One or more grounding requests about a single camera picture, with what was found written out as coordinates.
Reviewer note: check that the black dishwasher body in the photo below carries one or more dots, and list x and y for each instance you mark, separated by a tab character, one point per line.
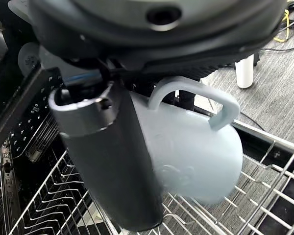
12	102

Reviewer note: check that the pale blue plastic mug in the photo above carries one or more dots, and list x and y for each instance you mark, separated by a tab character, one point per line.
191	151

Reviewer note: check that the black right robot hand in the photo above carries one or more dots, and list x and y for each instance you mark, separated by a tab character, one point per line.
107	31

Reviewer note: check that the white cylindrical furniture leg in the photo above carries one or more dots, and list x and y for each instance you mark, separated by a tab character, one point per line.
244	73

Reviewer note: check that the pale blue plastic dish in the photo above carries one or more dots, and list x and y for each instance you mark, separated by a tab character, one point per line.
27	60

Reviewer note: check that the black furniture leg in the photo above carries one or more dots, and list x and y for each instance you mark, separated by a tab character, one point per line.
186	100

